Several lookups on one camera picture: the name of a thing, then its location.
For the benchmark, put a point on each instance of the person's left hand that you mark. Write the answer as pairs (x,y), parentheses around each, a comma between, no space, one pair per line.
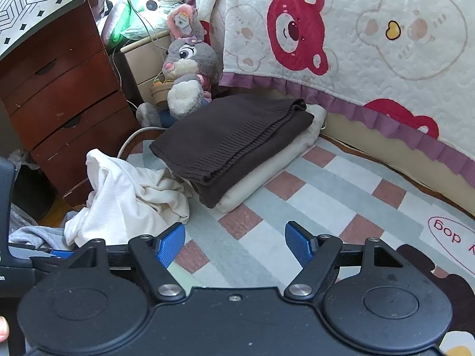
(3,329)

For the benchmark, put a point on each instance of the beige bed base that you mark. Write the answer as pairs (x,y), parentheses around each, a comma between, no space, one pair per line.
(374,144)

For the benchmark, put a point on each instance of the folded cream garment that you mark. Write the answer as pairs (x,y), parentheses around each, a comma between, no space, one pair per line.
(267,178)

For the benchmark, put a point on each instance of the grey plush bunny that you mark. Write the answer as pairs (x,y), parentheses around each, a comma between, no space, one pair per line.
(185,59)

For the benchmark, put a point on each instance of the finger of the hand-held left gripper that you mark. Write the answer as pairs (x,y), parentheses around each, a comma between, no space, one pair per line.
(61,254)

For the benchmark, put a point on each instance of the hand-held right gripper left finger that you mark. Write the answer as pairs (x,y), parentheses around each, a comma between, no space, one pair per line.
(172,243)

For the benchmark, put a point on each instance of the folded brown knit sweater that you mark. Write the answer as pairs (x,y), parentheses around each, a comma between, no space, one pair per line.
(230,144)

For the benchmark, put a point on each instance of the cream knit cardigan monster patch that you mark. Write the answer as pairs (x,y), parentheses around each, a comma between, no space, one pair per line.
(111,200)

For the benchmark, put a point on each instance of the black bin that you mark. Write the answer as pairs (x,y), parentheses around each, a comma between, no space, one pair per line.
(33,193)

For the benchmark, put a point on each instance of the red-brown wooden drawer cabinet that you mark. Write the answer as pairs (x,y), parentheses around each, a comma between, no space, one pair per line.
(66,92)

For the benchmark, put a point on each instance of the grey cloth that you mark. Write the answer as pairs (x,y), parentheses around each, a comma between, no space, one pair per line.
(40,235)

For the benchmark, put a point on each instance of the checkered cartoon rug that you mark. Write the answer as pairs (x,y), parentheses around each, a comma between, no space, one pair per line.
(334,193)

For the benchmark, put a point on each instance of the green plastic bag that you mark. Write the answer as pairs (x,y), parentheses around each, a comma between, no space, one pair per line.
(120,26)

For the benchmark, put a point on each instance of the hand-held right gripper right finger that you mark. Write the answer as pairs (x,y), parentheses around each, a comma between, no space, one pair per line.
(298,243)

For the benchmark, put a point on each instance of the bear-print quilt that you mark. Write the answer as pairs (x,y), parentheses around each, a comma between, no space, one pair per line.
(352,44)

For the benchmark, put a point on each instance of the white round device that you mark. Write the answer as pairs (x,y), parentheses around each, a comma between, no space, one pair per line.
(150,5)

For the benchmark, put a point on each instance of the beige nightstand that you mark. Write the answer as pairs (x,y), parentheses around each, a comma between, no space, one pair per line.
(143,63)

